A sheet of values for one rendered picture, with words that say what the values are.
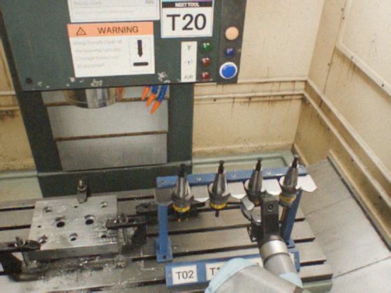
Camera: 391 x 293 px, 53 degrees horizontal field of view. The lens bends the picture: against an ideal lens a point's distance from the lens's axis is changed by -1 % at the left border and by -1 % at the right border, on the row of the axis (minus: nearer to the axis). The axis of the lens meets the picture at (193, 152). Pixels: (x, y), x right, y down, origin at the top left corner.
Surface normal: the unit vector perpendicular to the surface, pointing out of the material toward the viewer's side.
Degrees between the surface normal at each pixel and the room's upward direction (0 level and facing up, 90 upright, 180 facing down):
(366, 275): 24
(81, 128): 90
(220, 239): 0
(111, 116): 90
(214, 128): 90
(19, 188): 0
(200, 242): 0
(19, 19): 90
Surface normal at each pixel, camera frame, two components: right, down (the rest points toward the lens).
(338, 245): -0.38, -0.70
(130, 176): 0.16, 0.60
